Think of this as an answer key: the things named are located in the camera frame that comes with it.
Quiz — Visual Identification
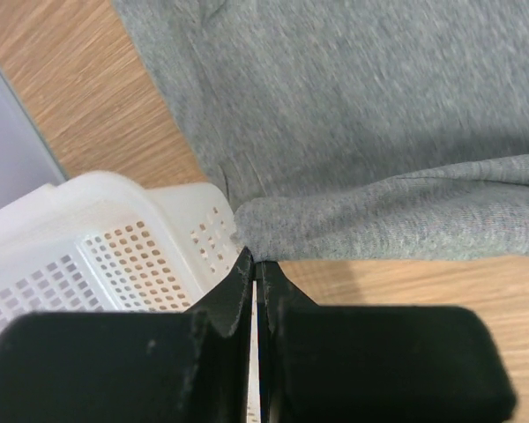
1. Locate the grey t shirt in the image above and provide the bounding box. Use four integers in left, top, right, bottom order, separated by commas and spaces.
114, 1, 529, 261

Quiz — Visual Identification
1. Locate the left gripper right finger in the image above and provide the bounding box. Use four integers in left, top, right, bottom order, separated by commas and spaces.
256, 262, 518, 422

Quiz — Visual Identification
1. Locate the white plastic basket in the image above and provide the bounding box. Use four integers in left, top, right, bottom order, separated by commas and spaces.
0, 172, 246, 334

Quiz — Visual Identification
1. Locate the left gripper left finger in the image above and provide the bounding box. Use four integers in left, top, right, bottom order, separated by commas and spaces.
0, 250, 252, 422

